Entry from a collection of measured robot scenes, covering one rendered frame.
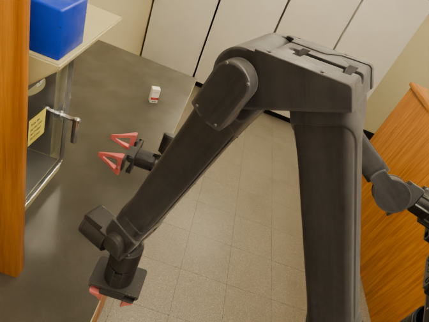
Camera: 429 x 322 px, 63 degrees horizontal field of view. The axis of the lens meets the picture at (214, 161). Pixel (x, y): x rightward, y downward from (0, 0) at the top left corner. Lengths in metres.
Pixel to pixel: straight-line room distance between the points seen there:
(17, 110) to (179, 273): 1.74
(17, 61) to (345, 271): 0.52
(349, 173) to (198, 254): 2.07
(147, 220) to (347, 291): 0.29
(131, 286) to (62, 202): 0.51
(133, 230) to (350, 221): 0.33
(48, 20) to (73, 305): 0.66
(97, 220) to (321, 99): 0.49
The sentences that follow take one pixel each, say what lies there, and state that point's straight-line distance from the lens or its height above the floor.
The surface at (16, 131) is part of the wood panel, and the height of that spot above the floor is 1.41.
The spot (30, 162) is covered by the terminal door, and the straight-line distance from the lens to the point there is 1.02.
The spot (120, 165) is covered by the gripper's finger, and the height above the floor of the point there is 1.16.
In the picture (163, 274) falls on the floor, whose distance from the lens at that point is 2.22.
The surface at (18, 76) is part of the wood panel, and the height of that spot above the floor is 1.51.
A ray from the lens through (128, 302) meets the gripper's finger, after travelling 0.77.
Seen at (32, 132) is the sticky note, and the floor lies 1.24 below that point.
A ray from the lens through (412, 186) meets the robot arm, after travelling 0.90.
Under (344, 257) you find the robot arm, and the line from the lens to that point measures 0.39.
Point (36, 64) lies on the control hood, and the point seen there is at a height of 1.50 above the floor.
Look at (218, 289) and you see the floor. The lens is 2.28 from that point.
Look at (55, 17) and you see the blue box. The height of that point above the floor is 1.58.
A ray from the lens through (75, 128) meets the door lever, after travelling 1.08.
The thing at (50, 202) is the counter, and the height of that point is 0.94.
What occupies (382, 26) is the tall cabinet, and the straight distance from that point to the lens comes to 3.94.
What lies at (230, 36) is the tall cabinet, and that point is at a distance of 3.83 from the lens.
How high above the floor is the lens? 1.84
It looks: 36 degrees down
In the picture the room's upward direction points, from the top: 25 degrees clockwise
